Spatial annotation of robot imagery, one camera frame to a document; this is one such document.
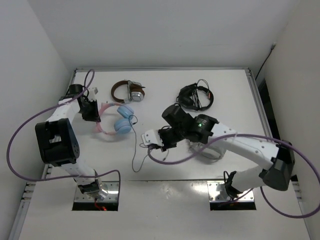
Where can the brown silver headphones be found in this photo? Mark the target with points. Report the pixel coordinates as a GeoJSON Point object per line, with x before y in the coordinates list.
{"type": "Point", "coordinates": [135, 91]}

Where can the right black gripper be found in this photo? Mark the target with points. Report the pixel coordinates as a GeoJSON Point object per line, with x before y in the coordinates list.
{"type": "Point", "coordinates": [166, 145]}

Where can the black headphones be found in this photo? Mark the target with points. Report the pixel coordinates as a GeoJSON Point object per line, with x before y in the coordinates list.
{"type": "Point", "coordinates": [188, 96]}

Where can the pink blue cat-ear headphones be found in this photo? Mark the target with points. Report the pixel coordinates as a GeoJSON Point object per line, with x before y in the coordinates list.
{"type": "Point", "coordinates": [117, 119]}

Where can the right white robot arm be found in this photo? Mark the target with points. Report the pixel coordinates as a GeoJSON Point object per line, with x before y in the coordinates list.
{"type": "Point", "coordinates": [275, 160]}

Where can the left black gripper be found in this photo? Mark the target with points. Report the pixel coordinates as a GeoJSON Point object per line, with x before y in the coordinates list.
{"type": "Point", "coordinates": [94, 116]}

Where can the grey white headphones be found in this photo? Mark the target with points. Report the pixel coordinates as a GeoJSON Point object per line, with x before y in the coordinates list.
{"type": "Point", "coordinates": [212, 152]}

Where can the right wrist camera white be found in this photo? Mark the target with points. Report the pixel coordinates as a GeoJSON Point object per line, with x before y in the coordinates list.
{"type": "Point", "coordinates": [152, 137]}

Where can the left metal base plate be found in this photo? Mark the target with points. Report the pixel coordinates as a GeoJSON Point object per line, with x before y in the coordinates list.
{"type": "Point", "coordinates": [108, 194]}

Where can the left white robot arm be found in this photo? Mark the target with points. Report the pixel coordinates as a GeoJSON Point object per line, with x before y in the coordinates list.
{"type": "Point", "coordinates": [58, 145]}

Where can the metal base plate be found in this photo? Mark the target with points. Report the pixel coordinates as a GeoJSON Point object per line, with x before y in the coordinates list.
{"type": "Point", "coordinates": [217, 193]}
{"type": "Point", "coordinates": [108, 194]}

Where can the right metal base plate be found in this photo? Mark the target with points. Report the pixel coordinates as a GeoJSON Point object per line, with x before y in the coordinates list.
{"type": "Point", "coordinates": [217, 193]}

